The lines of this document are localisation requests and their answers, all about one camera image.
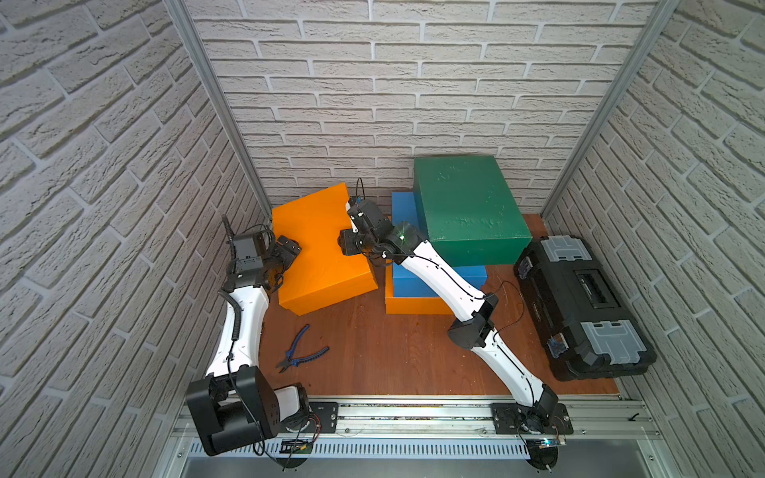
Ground aluminium front rail frame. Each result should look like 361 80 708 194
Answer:
155 396 679 477

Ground right corner aluminium post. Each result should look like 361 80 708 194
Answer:
540 0 679 220

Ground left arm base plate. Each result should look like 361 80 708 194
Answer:
266 400 340 438

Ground black plastic toolbox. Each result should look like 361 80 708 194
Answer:
514 235 657 382

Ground green shoebox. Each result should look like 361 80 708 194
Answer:
414 155 532 268

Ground blue shoebox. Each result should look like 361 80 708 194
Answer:
392 192 488 298

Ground left corner aluminium post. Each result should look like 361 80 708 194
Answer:
165 0 273 223

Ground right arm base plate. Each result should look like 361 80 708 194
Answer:
489 402 574 436

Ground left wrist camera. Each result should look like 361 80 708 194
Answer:
222 214 276 275

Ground corner aluminium post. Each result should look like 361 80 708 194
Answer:
540 0 679 220
165 0 273 223

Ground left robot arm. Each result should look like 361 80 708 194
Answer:
185 234 311 456

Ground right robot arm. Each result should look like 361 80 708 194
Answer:
338 222 559 433

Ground blue handled pliers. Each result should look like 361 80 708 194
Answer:
274 323 331 374

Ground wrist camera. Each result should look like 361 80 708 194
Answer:
222 214 276 275
347 177 392 239

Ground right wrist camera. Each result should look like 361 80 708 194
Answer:
347 177 392 239

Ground orange shoebox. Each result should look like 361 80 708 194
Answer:
273 183 378 316
384 267 453 316

